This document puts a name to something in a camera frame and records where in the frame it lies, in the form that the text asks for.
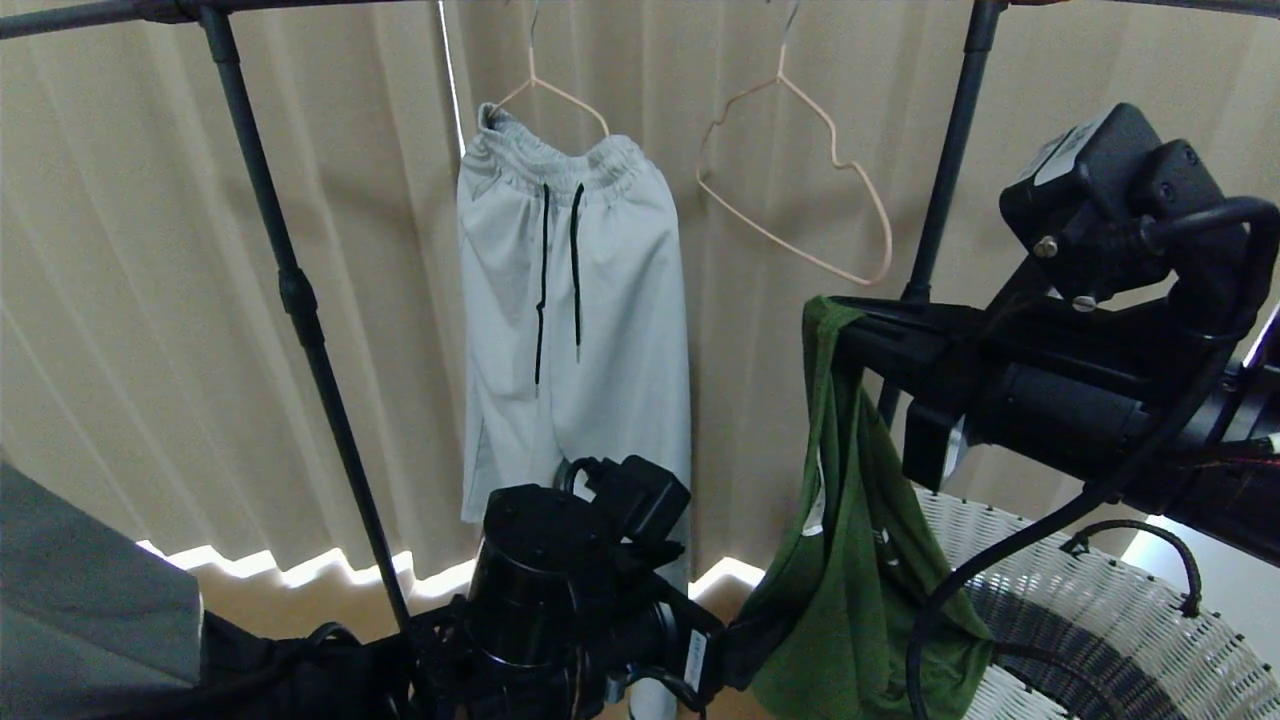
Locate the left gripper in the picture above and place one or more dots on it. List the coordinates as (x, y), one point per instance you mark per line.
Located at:
(670, 650)

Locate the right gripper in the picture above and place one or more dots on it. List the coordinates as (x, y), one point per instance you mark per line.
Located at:
(1060, 420)

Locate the green garment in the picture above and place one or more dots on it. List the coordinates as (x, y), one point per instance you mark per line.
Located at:
(860, 580)

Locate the pale grey shorts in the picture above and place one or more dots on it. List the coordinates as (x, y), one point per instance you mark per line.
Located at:
(600, 380)

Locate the pink clothes hanger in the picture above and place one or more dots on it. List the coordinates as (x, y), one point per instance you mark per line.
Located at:
(560, 93)
(800, 255)

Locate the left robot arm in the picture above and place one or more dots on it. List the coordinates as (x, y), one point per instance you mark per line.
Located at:
(90, 600)

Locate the white laundry basket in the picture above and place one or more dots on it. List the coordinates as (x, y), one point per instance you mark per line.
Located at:
(1230, 680)

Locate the black clothes rack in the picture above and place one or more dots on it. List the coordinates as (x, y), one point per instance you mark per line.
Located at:
(250, 150)

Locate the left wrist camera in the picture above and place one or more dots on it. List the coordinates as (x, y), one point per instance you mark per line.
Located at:
(640, 500)

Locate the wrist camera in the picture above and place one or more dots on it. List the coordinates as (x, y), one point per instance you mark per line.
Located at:
(1110, 190)
(640, 500)

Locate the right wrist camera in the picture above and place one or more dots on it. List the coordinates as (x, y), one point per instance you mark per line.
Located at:
(1110, 190)

